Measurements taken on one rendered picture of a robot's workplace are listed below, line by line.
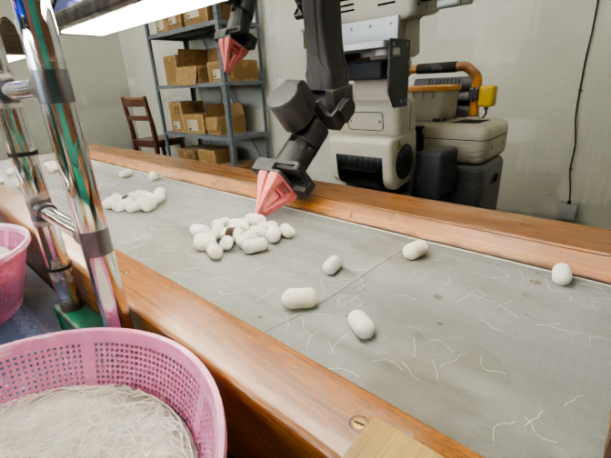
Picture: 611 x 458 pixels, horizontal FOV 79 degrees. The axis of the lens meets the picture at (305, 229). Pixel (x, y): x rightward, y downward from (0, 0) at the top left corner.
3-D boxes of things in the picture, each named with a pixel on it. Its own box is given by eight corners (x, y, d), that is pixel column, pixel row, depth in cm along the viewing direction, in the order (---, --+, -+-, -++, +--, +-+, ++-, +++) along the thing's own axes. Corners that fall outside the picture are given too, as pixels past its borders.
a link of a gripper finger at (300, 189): (265, 212, 56) (295, 164, 59) (235, 204, 61) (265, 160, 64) (287, 234, 61) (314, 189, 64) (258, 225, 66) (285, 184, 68)
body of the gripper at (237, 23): (237, 32, 90) (245, 2, 90) (213, 36, 96) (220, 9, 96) (256, 46, 95) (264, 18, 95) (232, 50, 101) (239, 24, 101)
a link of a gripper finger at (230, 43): (222, 64, 92) (231, 28, 91) (205, 66, 96) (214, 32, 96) (242, 78, 97) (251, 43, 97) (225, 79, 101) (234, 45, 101)
